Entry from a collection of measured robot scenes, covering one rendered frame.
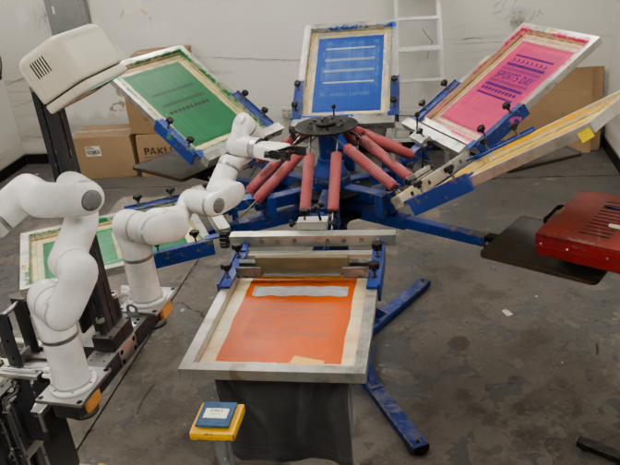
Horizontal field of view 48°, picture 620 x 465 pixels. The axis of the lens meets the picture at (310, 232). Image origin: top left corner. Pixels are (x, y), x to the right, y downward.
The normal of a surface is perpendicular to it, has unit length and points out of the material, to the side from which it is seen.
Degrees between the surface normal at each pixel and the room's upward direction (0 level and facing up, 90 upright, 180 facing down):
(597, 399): 0
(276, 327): 0
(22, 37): 90
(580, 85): 82
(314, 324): 0
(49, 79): 90
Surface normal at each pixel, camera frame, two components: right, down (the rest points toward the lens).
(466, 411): -0.09, -0.90
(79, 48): 0.82, -0.37
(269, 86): -0.16, 0.44
